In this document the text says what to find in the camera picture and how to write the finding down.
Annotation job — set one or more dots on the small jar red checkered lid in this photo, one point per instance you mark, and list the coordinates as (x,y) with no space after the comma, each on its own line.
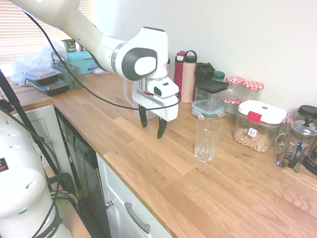
(230,100)

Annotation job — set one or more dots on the white wrist camera red mount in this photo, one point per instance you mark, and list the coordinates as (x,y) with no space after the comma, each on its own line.
(166,88)

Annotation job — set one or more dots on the white panelled cabinet door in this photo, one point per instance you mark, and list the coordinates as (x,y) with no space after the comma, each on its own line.
(39,129)

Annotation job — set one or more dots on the grey cutlery basket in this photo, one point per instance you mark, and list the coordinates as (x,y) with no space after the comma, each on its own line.
(71,79)

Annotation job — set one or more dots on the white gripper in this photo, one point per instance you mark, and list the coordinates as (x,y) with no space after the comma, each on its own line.
(168,109)

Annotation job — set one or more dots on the window blinds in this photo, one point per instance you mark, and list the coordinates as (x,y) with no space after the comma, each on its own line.
(15,37)

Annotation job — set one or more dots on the white drawer cabinet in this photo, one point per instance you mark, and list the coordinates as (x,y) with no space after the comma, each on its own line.
(119,188)

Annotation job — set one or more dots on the cereal container white lid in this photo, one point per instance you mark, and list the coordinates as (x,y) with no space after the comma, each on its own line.
(257,134)

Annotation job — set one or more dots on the wooden robot mounting board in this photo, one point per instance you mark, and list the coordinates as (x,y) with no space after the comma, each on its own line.
(74,223)

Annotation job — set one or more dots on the glass French press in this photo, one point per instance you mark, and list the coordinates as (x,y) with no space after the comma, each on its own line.
(301,138)

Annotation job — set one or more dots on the round metal cabinet knob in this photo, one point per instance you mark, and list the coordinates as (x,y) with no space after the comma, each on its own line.
(109,204)

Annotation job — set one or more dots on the clear drinking glass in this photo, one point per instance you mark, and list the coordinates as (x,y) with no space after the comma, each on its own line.
(208,146)

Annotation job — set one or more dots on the glass jar red checkered lid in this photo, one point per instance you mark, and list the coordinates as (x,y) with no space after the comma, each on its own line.
(253,85)
(235,79)

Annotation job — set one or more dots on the green clamp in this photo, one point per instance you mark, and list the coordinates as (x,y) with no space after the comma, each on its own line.
(64,181)

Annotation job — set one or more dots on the glass container teal lid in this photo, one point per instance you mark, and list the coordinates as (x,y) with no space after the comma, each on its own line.
(206,107)

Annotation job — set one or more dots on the clear zip bag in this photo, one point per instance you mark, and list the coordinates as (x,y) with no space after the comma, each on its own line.
(97,70)

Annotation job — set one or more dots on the pink bottle black lid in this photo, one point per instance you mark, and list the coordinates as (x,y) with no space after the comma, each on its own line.
(188,81)

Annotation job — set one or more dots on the steel dishwasher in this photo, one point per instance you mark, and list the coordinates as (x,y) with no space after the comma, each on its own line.
(81,161)

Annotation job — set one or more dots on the black shaker bottle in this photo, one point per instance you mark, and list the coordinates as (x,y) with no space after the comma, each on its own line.
(203,74)

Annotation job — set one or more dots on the white plastic bag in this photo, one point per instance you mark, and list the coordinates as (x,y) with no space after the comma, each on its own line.
(37,62)

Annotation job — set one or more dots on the clear jar green lid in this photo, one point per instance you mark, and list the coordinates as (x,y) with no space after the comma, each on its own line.
(218,75)

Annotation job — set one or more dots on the red water bottle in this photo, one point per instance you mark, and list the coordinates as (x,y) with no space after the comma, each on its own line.
(178,79)

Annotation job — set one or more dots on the clear jar dark lid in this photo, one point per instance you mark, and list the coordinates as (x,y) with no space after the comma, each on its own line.
(308,110)

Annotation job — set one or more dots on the green can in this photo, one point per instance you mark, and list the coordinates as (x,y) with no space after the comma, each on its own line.
(70,46)

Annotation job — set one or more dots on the teal box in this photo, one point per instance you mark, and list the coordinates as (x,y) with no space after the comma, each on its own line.
(79,62)

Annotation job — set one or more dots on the black takeout container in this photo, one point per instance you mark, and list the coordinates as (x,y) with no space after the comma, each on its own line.
(40,75)
(53,88)

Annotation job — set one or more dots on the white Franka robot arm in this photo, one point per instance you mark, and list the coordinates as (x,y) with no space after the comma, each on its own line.
(148,44)

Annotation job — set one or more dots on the square canister black lid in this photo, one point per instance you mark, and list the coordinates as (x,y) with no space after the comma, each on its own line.
(210,85)

